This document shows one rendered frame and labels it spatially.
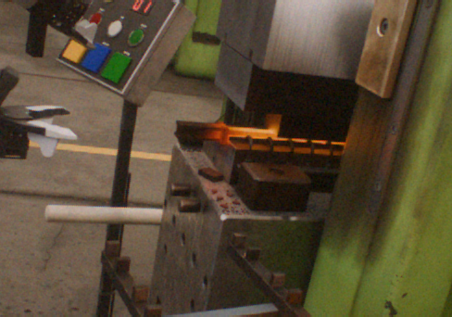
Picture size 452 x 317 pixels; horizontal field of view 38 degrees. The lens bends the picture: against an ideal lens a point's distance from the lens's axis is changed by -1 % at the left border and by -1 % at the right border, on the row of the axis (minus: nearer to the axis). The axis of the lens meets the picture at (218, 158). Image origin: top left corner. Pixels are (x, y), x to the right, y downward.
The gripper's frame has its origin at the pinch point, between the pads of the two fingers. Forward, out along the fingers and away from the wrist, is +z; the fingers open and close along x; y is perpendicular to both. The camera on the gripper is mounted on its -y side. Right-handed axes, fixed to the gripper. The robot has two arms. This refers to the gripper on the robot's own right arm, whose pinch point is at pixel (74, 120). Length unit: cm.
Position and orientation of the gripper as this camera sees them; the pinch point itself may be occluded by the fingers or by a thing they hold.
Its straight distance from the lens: 127.9
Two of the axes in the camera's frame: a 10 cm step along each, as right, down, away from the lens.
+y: -1.8, 9.3, 3.3
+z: 9.4, 0.6, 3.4
